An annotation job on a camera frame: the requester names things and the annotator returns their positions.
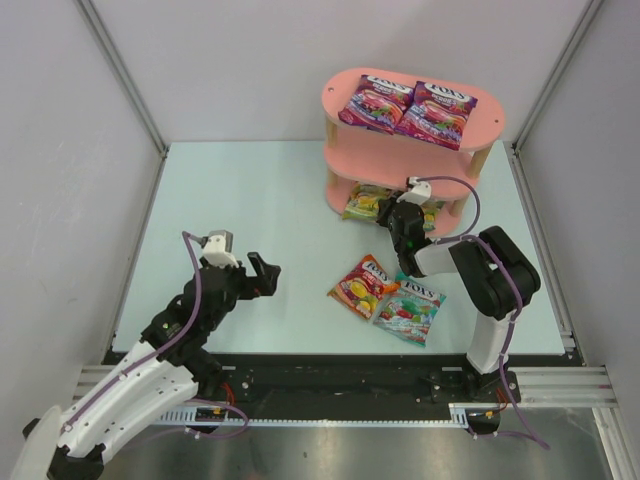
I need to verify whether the white slotted cable duct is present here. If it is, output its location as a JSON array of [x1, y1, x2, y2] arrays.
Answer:
[[152, 404, 499, 430]]

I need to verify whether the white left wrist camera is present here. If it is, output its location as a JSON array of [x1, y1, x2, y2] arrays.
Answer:
[[201, 230, 239, 268]]

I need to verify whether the aluminium corner frame post right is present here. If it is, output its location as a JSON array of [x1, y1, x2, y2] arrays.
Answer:
[[509, 0, 606, 156]]

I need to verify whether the aluminium front rail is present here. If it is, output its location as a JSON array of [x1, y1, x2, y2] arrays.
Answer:
[[513, 367, 617, 408]]

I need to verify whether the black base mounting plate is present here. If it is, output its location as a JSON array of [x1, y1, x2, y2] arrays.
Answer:
[[102, 352, 506, 406]]

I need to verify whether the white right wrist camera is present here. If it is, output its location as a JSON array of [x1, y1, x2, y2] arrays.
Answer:
[[400, 177, 432, 206]]

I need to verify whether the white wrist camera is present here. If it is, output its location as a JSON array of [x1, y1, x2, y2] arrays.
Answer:
[[201, 230, 239, 268], [400, 177, 432, 206]]

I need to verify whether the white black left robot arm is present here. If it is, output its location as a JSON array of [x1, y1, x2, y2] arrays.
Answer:
[[11, 252, 281, 479]]

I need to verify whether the pink three-tier shelf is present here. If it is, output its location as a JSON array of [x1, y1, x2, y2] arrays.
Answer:
[[322, 67, 506, 237]]

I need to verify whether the green spring tea candy bag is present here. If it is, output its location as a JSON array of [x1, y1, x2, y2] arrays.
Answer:
[[421, 200, 446, 232]]

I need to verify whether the aluminium corner frame post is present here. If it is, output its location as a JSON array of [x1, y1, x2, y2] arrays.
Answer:
[[74, 0, 169, 159], [509, 0, 606, 156]]

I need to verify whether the purple berries candy bag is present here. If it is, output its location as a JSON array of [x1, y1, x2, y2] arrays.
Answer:
[[338, 74, 414, 135], [395, 81, 478, 151]]

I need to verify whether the orange fruits candy bag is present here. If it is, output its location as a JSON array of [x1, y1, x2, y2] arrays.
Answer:
[[328, 254, 399, 320]]

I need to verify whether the aluminium corner frame post left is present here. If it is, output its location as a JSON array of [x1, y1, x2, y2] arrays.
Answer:
[[74, 0, 169, 159]]

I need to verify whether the teal mint blossom candy bag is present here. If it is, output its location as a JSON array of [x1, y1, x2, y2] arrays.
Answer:
[[373, 273, 446, 347]]

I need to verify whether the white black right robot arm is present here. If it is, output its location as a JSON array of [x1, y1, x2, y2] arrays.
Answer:
[[376, 197, 541, 403]]

